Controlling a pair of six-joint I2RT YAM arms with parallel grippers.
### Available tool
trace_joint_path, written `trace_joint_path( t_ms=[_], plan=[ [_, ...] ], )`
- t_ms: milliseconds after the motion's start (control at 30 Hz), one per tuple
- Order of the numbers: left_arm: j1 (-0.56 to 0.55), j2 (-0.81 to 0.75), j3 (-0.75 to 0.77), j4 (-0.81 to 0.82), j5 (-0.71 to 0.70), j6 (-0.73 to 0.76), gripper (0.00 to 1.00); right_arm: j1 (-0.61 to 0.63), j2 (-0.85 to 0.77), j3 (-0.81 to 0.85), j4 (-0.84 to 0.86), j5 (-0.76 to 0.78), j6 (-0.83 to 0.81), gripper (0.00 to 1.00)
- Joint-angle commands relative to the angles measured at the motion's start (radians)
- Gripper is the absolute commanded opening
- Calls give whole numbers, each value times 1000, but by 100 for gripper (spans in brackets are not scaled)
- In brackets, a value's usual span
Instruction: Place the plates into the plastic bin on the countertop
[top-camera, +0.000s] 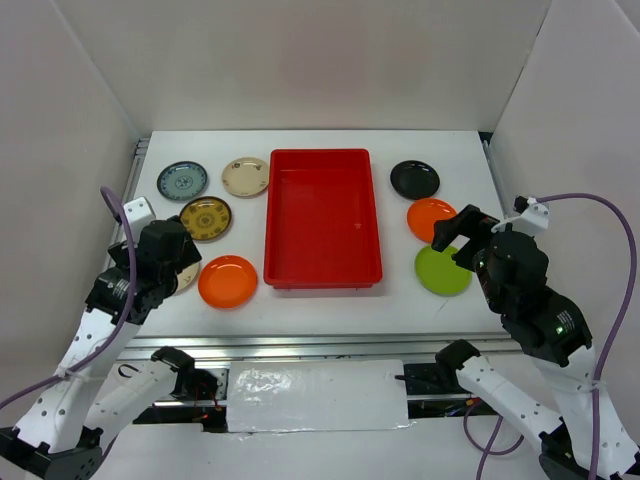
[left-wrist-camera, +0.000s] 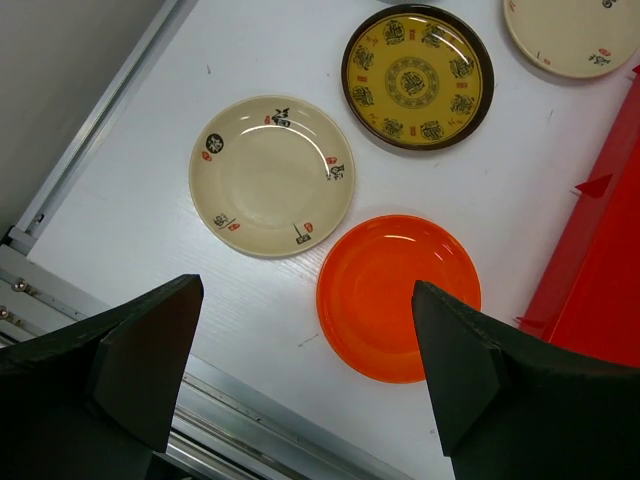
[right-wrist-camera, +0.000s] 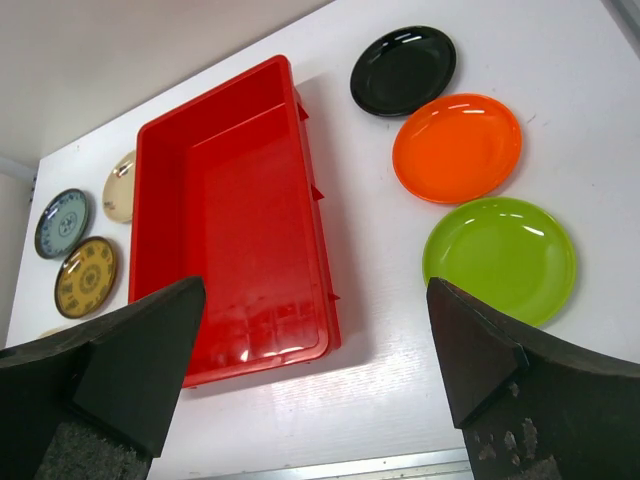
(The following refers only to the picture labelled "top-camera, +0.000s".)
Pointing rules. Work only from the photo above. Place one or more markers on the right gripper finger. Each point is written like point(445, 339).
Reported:
point(463, 224)
point(464, 256)

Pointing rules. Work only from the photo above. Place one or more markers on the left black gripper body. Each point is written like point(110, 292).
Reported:
point(190, 256)

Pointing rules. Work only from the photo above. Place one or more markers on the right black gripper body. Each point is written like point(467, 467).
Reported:
point(487, 282)

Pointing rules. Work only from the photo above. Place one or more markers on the green plate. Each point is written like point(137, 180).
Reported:
point(438, 273)

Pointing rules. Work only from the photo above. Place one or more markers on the yellow patterned plate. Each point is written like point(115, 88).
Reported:
point(206, 218)

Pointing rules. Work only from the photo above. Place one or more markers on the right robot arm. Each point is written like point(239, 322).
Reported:
point(584, 437)

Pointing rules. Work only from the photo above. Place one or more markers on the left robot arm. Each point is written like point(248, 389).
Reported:
point(69, 429)

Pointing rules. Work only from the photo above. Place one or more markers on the beige plate near bin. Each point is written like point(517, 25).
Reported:
point(246, 177)

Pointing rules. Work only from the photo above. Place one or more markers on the red plastic bin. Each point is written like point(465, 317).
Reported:
point(321, 220)

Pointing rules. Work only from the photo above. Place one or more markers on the orange plate right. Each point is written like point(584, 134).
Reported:
point(422, 215)

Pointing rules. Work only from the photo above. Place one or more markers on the orange plate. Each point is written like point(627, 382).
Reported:
point(422, 215)
point(227, 282)

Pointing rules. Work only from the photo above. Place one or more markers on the beige plate with characters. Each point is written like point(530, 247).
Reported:
point(187, 277)

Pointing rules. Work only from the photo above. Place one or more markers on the black plate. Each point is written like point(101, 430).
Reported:
point(414, 180)

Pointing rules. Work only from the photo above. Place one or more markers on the blue patterned plate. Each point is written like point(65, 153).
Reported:
point(182, 181)

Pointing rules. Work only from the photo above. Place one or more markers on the orange plate left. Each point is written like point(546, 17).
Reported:
point(227, 282)

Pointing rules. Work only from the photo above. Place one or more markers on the white front cover panel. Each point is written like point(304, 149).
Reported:
point(325, 396)

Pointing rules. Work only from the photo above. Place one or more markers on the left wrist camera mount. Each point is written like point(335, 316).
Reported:
point(139, 213)

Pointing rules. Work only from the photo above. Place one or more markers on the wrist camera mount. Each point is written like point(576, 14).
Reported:
point(532, 218)
point(139, 213)

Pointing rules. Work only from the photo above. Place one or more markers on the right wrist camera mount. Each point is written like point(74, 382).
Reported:
point(532, 218)

